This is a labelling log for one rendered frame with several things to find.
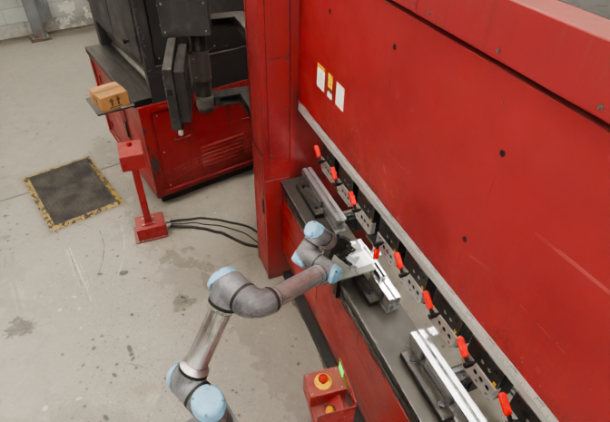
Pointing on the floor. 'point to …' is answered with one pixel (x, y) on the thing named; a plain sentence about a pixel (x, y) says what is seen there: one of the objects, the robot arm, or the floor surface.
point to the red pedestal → (145, 228)
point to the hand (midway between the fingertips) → (350, 261)
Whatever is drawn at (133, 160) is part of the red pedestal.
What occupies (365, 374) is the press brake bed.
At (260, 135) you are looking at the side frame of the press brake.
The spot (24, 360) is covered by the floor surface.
